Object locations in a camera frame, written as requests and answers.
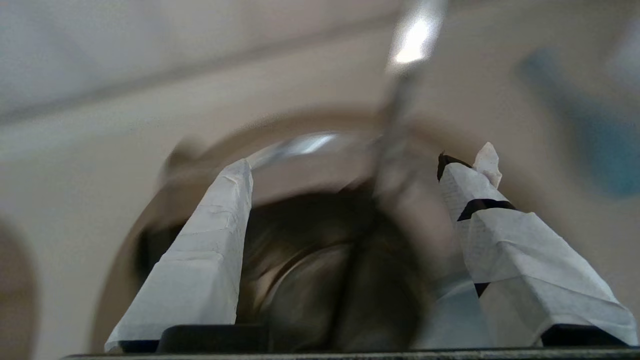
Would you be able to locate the steel pot well ring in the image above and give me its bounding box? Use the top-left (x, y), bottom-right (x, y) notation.
top-left (90, 107), bottom-right (551, 353)

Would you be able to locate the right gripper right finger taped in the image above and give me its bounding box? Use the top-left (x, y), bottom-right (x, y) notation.
top-left (437, 142), bottom-right (640, 348)

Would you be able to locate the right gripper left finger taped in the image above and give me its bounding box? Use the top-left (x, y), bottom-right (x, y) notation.
top-left (105, 158), bottom-right (254, 353)

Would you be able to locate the steel ladle with straight handle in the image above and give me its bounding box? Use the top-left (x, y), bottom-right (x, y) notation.
top-left (350, 0), bottom-right (448, 281)

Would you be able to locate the blue plastic spoon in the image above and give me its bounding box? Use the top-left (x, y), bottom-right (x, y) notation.
top-left (520, 47), bottom-right (640, 198)

